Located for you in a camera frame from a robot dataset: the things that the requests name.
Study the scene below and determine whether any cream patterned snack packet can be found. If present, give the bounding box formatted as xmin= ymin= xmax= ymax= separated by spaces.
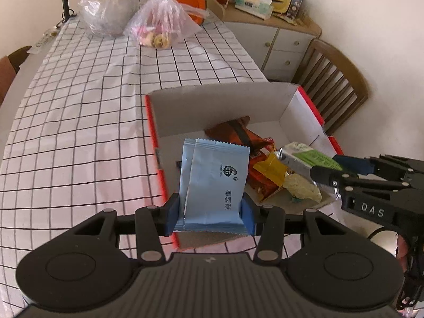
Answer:
xmin=284 ymin=173 xmax=322 ymax=202

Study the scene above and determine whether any light blue snack packet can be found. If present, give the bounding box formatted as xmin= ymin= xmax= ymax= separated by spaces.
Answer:
xmin=175 ymin=139 xmax=250 ymax=235

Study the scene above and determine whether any green white snack packet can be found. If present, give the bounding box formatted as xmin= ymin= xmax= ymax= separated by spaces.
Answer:
xmin=275 ymin=142 xmax=342 ymax=179

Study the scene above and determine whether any red orange snack packet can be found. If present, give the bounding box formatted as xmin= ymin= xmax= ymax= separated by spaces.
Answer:
xmin=246 ymin=138 xmax=288 ymax=202

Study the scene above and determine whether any red cardboard box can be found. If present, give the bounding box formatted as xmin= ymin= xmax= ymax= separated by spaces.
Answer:
xmin=146 ymin=82 xmax=336 ymax=252

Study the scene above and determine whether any wooden slatted chair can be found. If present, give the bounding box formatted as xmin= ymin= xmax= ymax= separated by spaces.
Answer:
xmin=293 ymin=39 xmax=369 ymax=136

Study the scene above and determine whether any white checkered tablecloth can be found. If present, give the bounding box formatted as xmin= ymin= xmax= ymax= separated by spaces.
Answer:
xmin=1 ymin=18 xmax=264 ymax=317

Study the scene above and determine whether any white sideboard cabinet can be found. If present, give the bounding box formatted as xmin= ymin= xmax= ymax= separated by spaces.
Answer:
xmin=223 ymin=5 xmax=322 ymax=82

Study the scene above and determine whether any yellow tissue holder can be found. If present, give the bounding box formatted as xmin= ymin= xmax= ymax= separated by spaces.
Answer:
xmin=271 ymin=0 xmax=292 ymax=14

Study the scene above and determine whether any tissue box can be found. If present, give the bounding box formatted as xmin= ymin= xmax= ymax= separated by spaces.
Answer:
xmin=235 ymin=0 xmax=273 ymax=20

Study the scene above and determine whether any pink clear snack bag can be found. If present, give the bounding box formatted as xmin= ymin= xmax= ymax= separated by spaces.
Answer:
xmin=123 ymin=0 xmax=209 ymax=50

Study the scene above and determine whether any wooden chair with pink cloth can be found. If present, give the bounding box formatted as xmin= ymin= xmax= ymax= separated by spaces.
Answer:
xmin=0 ymin=45 xmax=31 ymax=105

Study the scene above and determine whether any large clear plastic bag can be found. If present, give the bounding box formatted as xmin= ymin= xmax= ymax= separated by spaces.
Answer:
xmin=78 ymin=0 xmax=146 ymax=37

